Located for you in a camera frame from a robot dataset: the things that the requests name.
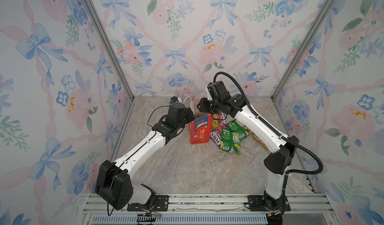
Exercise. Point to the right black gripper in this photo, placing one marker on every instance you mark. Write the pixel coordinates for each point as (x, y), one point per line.
(202, 103)

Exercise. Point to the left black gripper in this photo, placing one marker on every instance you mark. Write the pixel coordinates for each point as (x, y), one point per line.
(189, 113)

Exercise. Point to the red pink paper bag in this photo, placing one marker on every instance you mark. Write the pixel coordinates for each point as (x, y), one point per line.
(200, 128)

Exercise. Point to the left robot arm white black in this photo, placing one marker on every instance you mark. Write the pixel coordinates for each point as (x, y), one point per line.
(114, 182)

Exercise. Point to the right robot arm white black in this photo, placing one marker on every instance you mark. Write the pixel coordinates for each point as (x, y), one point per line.
(281, 151)

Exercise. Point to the pink yellow Fox's candy bag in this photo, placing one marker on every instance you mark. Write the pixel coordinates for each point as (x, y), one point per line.
(219, 120)

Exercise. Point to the green snack bag small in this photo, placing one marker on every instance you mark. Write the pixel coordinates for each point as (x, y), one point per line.
(239, 129)

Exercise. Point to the purple Fox's candy bag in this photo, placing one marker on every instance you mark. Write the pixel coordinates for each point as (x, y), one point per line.
(216, 136)

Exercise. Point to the green lime snack bag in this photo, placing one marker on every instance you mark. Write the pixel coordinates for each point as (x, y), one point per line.
(230, 142)

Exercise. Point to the orange snack bag front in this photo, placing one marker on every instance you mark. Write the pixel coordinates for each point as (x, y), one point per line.
(255, 137)

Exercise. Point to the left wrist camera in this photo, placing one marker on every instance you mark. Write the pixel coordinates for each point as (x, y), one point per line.
(175, 99)

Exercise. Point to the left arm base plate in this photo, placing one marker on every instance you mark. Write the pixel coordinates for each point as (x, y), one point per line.
(157, 203)

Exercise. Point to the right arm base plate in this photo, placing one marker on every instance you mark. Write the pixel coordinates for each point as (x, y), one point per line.
(265, 203)

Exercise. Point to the aluminium mounting rail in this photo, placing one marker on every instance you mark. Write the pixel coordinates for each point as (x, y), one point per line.
(213, 209)

